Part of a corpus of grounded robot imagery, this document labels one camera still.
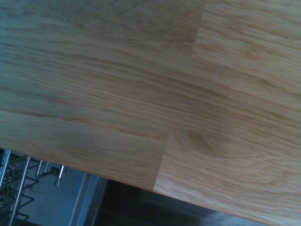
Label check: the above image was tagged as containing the metal wire dish rack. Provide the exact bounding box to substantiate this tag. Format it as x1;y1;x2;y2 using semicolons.
0;148;109;226

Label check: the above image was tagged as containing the wire dishwasher rack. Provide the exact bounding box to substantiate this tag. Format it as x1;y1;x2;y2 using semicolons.
0;150;68;226

